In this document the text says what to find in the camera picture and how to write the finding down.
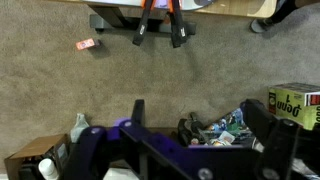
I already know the person in dark clothes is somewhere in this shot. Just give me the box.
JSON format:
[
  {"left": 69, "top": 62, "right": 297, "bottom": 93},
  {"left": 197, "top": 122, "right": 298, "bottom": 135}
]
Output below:
[{"left": 249, "top": 0, "right": 320, "bottom": 34}]

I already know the robot cart with wood top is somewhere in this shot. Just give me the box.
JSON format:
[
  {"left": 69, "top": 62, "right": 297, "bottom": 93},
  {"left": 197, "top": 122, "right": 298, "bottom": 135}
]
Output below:
[{"left": 83, "top": 0, "right": 278, "bottom": 36}]

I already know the small orange card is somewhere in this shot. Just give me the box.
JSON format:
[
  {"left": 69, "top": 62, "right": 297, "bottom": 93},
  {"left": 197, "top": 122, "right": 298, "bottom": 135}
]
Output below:
[{"left": 75, "top": 37, "right": 101, "bottom": 51}]

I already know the clear plastic bag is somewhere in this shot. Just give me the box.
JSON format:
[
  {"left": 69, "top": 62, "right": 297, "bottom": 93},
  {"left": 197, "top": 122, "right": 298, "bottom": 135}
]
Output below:
[{"left": 69, "top": 112, "right": 91, "bottom": 144}]

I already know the pile of packaged items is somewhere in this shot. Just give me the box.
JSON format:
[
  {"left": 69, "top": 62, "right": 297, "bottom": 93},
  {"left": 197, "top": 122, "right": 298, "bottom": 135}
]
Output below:
[{"left": 201, "top": 107, "right": 256, "bottom": 148}]

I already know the white plastic bottle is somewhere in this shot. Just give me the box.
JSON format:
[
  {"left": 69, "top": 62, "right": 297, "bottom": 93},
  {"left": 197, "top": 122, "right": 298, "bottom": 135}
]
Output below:
[{"left": 37, "top": 157, "right": 60, "bottom": 180}]

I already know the yellow-green cardboard box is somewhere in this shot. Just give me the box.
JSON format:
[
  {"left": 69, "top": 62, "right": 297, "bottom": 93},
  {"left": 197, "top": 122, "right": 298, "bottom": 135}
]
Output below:
[{"left": 267, "top": 82, "right": 320, "bottom": 132}]

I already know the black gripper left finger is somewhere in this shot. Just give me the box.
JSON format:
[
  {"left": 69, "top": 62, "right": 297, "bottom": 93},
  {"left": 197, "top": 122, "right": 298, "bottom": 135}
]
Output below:
[{"left": 61, "top": 125, "right": 113, "bottom": 180}]

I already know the brown cardboard box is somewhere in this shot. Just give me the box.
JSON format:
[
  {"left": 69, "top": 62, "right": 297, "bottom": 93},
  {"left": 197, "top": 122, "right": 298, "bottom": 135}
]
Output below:
[{"left": 3, "top": 133, "right": 72, "bottom": 180}]

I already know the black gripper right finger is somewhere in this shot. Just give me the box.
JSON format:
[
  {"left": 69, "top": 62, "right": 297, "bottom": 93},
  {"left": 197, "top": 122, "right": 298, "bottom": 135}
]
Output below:
[{"left": 239, "top": 98, "right": 320, "bottom": 180}]

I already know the black shoe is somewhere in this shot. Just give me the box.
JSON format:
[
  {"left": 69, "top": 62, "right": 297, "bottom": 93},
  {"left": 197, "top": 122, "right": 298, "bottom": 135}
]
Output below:
[{"left": 177, "top": 112, "right": 208, "bottom": 148}]

